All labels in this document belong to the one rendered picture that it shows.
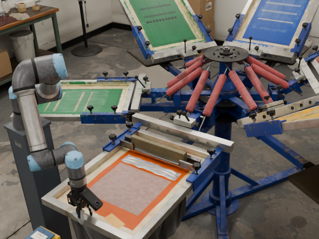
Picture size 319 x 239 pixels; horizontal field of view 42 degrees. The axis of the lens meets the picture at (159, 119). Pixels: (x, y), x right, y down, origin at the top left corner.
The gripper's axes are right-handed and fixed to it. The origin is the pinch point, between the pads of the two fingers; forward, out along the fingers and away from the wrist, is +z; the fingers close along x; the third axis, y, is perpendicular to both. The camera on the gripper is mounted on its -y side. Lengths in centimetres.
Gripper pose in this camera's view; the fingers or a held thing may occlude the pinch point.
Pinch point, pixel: (87, 218)
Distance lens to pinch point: 202.0
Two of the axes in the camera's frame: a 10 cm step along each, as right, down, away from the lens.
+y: -8.3, -2.5, 5.0
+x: -5.5, 4.3, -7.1
